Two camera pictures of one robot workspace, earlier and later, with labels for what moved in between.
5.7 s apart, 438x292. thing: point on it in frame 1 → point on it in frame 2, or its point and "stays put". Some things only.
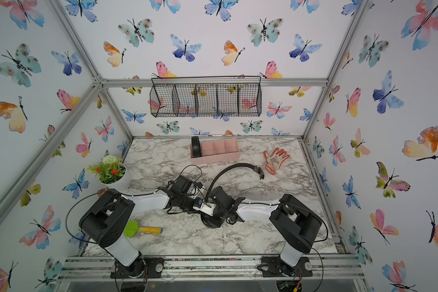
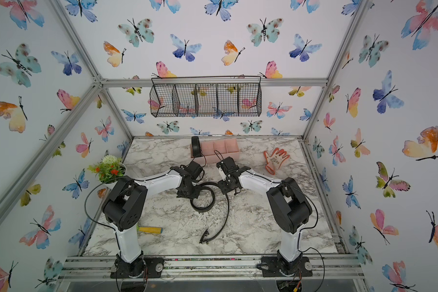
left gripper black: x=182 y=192 → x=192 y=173
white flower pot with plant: x=112 y=173 stays put
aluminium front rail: x=214 y=268 stays put
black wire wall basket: x=207 y=96 stays put
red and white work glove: x=275 y=161 stays put
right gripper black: x=213 y=223 → x=222 y=188
